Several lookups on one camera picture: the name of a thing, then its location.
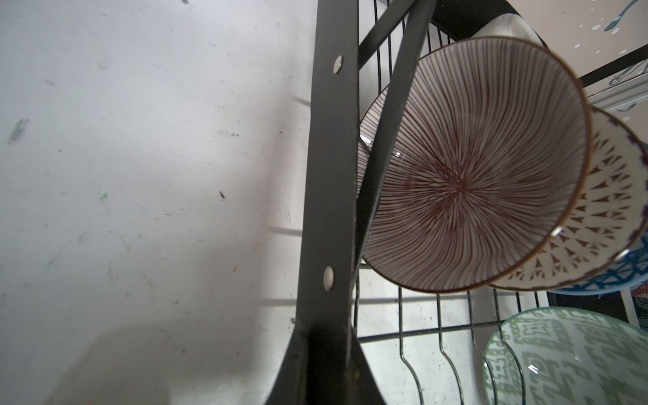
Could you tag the white ceramic bowl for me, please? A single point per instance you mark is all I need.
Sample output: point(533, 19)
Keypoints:
point(510, 25)

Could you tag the blue patterned bowl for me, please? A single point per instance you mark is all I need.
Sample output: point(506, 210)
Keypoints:
point(629, 271)

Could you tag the grey green patterned bowl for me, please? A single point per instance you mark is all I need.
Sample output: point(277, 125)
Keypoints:
point(561, 355)

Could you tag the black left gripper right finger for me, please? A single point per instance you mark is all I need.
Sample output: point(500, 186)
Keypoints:
point(362, 384)

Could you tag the black two-tier dish rack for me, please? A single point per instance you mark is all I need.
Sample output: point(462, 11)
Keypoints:
point(336, 217)

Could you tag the white brown patterned bowl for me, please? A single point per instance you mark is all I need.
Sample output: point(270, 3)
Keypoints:
point(608, 218)

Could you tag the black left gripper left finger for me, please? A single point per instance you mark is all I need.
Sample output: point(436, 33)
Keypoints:
point(291, 383)

